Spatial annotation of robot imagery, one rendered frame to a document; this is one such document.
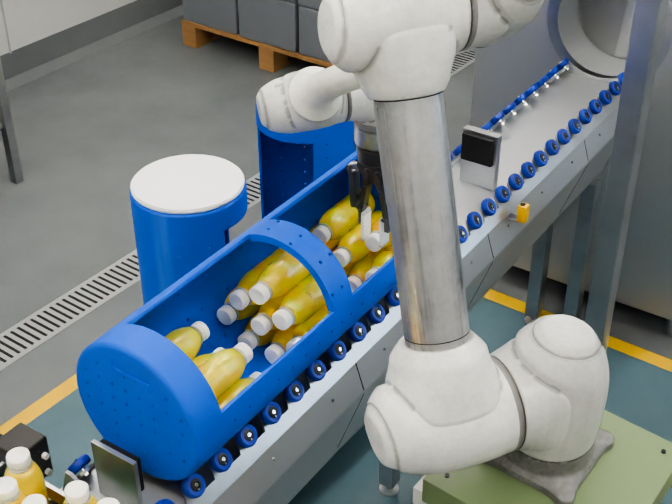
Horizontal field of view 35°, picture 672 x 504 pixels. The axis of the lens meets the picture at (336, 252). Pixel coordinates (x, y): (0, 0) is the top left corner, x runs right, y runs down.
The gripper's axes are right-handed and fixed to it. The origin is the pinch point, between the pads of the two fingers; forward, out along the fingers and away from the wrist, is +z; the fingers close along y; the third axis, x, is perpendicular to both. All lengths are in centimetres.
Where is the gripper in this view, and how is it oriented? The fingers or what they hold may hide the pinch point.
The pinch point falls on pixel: (375, 227)
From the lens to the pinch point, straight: 225.7
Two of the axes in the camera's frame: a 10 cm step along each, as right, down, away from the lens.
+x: -5.6, 4.7, -6.8
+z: 0.1, 8.3, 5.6
